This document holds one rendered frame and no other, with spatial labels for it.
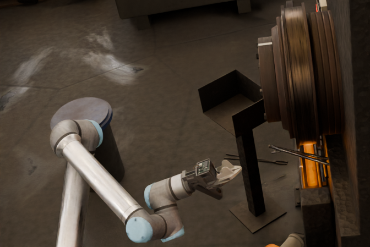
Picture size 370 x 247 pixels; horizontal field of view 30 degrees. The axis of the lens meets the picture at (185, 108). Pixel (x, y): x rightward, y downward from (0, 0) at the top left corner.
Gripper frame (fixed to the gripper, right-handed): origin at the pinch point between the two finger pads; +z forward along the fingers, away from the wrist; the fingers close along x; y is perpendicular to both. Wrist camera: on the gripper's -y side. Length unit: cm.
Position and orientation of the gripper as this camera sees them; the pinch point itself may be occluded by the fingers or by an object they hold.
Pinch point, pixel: (239, 170)
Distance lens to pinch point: 250.5
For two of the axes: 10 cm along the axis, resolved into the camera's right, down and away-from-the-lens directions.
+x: 0.6, -6.2, 7.8
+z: 8.8, -3.5, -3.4
